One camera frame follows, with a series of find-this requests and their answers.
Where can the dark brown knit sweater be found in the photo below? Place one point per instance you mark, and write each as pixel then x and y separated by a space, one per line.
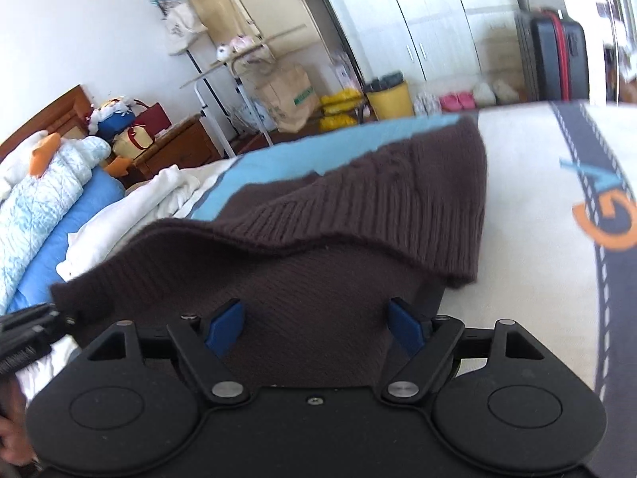
pixel 323 219

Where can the white folded thermal top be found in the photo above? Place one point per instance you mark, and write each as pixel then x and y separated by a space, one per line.
pixel 129 214

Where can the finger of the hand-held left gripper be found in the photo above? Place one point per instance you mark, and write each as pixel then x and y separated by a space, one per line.
pixel 52 323

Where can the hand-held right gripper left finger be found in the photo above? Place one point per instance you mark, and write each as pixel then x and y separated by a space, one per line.
pixel 225 327

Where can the person's left hand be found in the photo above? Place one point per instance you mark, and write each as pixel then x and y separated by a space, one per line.
pixel 12 433

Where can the white rolling side table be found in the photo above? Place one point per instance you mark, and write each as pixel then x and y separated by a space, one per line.
pixel 214 114

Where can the wooden headboard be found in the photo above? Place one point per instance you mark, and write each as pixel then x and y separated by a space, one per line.
pixel 54 114

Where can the white fluffy slipper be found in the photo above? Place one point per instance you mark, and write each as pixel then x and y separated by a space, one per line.
pixel 482 90
pixel 505 90

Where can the white patterned slipper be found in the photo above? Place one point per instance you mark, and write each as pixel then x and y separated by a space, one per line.
pixel 427 103

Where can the blue folded duvet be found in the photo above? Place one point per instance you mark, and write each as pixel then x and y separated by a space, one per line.
pixel 89 209

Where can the yellow plastic bag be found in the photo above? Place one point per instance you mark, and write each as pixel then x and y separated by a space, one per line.
pixel 343 119

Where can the small white fan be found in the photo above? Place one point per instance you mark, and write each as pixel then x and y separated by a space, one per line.
pixel 249 117

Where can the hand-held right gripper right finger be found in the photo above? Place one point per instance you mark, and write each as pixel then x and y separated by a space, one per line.
pixel 405 328

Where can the yellow trash bin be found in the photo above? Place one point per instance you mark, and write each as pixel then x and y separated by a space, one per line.
pixel 393 102

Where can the wooden nightstand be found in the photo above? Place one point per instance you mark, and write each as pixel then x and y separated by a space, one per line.
pixel 184 144

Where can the clear plastic bag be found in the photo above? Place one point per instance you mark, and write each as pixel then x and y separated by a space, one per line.
pixel 346 72

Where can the beige hanging tote bag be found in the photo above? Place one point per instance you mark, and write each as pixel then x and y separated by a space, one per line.
pixel 184 27

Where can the brown paper bag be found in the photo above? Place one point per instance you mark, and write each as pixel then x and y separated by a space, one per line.
pixel 288 94

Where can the blue white striped bed cover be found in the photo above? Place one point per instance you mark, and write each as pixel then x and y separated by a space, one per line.
pixel 522 199

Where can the pink slipper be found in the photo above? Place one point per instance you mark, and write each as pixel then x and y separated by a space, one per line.
pixel 468 99
pixel 450 101

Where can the white wardrobe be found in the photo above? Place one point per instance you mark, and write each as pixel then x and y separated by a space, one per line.
pixel 433 10

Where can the dark red bag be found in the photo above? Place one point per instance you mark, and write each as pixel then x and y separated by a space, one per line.
pixel 154 119

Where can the black suitcase red trim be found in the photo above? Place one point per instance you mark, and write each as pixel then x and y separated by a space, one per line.
pixel 552 55

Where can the small panda plush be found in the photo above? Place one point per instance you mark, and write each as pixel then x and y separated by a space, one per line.
pixel 222 50

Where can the small pink plush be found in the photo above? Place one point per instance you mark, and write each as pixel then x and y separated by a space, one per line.
pixel 242 42

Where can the pale blue patterned quilt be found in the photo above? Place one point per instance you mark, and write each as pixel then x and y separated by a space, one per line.
pixel 45 199

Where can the blue and white bag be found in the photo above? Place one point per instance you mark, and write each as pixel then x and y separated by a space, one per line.
pixel 112 119

